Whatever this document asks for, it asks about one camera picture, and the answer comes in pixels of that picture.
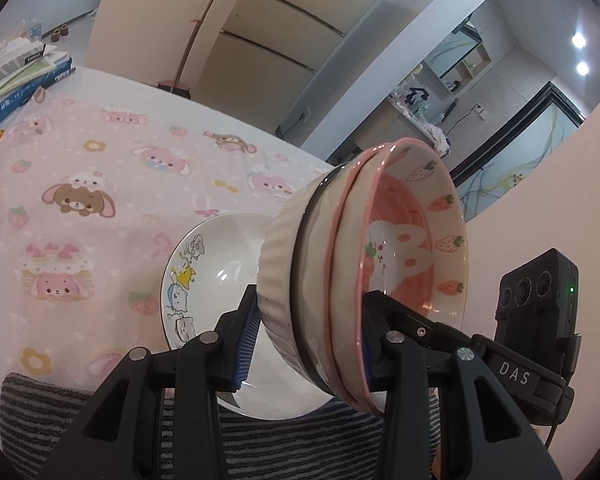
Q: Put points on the bathroom vanity cabinet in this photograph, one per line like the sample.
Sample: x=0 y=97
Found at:
x=380 y=125

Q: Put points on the blue book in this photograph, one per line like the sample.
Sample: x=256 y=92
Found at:
x=25 y=92

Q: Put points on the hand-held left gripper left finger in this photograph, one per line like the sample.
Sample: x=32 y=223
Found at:
x=245 y=350

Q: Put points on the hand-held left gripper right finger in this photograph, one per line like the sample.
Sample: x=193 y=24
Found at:
x=377 y=372

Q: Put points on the ceiling spotlight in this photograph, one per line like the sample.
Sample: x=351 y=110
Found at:
x=578 y=40
x=583 y=68

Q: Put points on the wall outlet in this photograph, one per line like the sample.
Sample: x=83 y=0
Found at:
x=480 y=112

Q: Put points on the white bowl black rim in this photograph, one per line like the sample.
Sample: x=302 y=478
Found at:
x=285 y=270

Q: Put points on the beige refrigerator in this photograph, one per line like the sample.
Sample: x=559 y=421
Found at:
x=280 y=45

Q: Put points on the white cloth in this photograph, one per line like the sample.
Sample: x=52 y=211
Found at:
x=439 y=138

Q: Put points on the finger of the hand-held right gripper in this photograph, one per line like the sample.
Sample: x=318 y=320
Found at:
x=420 y=322

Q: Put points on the grey striped cloth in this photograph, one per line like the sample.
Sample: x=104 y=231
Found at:
x=105 y=440

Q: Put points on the bathroom mirror cabinet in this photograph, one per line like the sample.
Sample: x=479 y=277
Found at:
x=460 y=55

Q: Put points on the black faucet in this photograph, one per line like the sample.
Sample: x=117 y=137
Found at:
x=416 y=96

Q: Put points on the white cartoon print plate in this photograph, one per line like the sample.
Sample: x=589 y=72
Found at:
x=220 y=260

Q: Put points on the pink strawberry print bowl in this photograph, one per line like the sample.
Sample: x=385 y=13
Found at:
x=342 y=270
x=410 y=240

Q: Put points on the wooden stick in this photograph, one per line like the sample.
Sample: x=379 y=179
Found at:
x=200 y=30

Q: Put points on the black door frame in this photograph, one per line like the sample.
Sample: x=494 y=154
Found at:
x=520 y=135

